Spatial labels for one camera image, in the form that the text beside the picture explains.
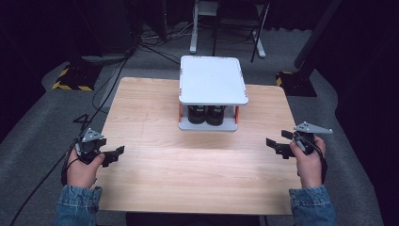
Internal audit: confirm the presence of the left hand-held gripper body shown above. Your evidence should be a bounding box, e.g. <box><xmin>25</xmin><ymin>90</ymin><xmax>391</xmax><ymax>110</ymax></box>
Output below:
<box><xmin>75</xmin><ymin>127</ymin><xmax>107</xmax><ymax>166</ymax></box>

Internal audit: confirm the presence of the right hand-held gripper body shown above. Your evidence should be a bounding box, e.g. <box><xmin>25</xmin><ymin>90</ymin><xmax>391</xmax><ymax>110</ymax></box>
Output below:
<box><xmin>291</xmin><ymin>121</ymin><xmax>334</xmax><ymax>155</ymax></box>

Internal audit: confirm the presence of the black child's shoe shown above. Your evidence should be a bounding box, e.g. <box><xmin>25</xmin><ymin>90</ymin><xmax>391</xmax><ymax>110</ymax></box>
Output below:
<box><xmin>205</xmin><ymin>105</ymin><xmax>228</xmax><ymax>126</ymax></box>
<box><xmin>187</xmin><ymin>105</ymin><xmax>207</xmax><ymax>125</ymax></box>

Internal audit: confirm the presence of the white two-tier shoe rack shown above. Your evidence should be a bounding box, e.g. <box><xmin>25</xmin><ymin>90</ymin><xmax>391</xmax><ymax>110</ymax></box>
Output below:
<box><xmin>178</xmin><ymin>55</ymin><xmax>249</xmax><ymax>132</ymax></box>

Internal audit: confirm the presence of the person's left hand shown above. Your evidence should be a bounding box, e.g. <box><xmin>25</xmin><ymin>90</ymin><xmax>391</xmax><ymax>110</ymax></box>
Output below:
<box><xmin>66</xmin><ymin>150</ymin><xmax>106</xmax><ymax>189</ymax></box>

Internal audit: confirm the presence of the person's right hand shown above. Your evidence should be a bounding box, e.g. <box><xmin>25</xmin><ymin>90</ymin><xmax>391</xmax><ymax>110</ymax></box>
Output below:
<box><xmin>289</xmin><ymin>135</ymin><xmax>327</xmax><ymax>189</ymax></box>

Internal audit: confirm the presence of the black yellow-striped stand base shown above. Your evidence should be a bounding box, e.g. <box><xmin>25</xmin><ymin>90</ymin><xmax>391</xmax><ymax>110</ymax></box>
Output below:
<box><xmin>51</xmin><ymin>63</ymin><xmax>104</xmax><ymax>92</ymax></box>
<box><xmin>276</xmin><ymin>70</ymin><xmax>318</xmax><ymax>98</ymax></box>

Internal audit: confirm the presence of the white metal stand leg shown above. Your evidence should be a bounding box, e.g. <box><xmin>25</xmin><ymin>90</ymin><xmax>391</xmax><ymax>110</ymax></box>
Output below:
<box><xmin>189</xmin><ymin>0</ymin><xmax>201</xmax><ymax>55</ymax></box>
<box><xmin>253</xmin><ymin>29</ymin><xmax>267</xmax><ymax>59</ymax></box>

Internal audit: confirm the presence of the black slanted pole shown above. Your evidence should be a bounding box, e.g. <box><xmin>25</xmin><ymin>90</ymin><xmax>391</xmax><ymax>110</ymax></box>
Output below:
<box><xmin>294</xmin><ymin>0</ymin><xmax>343</xmax><ymax>71</ymax></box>

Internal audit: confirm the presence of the right hand-held gripper cable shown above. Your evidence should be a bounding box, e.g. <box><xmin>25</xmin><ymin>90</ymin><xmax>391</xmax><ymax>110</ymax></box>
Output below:
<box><xmin>313</xmin><ymin>140</ymin><xmax>329</xmax><ymax>185</ymax></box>

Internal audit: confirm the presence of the hand-held gripper cable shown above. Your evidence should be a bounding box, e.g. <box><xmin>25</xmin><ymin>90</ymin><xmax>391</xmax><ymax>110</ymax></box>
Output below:
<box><xmin>60</xmin><ymin>137</ymin><xmax>83</xmax><ymax>186</ymax></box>
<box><xmin>313</xmin><ymin>140</ymin><xmax>329</xmax><ymax>185</ymax></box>

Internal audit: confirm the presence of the left hand-held gripper cable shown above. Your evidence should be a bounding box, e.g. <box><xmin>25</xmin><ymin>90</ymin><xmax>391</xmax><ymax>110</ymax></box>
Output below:
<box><xmin>60</xmin><ymin>137</ymin><xmax>83</xmax><ymax>186</ymax></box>

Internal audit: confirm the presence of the long black floor cable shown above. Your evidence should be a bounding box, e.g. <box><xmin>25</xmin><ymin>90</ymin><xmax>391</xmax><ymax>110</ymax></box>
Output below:
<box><xmin>8</xmin><ymin>53</ymin><xmax>135</xmax><ymax>226</ymax></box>

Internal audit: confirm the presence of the thin black floor cable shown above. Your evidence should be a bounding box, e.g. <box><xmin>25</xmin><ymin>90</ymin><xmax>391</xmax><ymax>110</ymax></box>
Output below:
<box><xmin>138</xmin><ymin>42</ymin><xmax>182</xmax><ymax>66</ymax></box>

